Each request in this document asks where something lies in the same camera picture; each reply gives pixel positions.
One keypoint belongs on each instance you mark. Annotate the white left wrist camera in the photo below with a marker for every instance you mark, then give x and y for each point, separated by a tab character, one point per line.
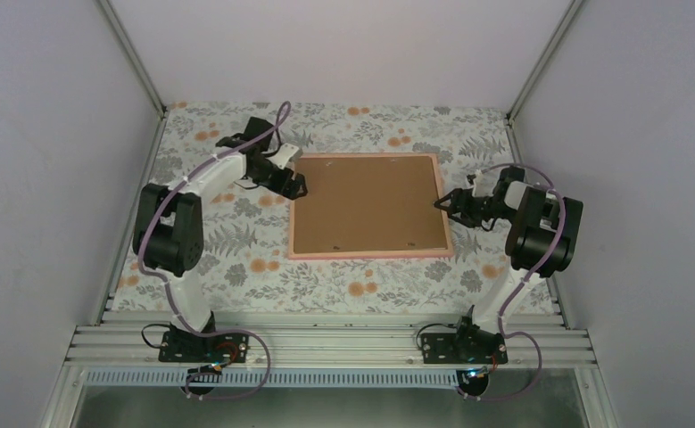
286	155

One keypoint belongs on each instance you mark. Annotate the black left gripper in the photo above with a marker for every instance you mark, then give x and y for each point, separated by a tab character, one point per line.
290	193

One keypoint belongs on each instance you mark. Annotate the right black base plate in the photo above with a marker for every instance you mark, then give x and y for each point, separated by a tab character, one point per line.
477	348

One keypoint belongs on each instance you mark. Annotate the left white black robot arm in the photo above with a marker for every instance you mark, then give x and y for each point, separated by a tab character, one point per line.
169	238

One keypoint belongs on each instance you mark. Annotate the aluminium mounting rail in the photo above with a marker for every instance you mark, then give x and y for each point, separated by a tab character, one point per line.
364	341

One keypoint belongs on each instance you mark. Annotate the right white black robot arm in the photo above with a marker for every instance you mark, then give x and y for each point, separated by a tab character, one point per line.
542	236

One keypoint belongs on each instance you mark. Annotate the pink wooden picture frame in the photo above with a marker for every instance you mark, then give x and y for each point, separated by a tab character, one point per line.
376	256

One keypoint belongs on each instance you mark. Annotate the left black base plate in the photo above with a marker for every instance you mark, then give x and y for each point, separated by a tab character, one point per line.
182	347

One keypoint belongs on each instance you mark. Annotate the brown cardboard backing board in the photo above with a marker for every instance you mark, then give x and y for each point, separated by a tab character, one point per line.
370	204

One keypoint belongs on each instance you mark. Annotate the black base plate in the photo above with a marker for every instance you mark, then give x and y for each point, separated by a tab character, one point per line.
477	348
182	347

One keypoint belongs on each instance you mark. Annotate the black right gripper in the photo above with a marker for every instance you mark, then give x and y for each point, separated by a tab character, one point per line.
458	194

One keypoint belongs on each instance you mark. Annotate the grey slotted cable duct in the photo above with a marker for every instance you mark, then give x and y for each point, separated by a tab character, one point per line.
276	377

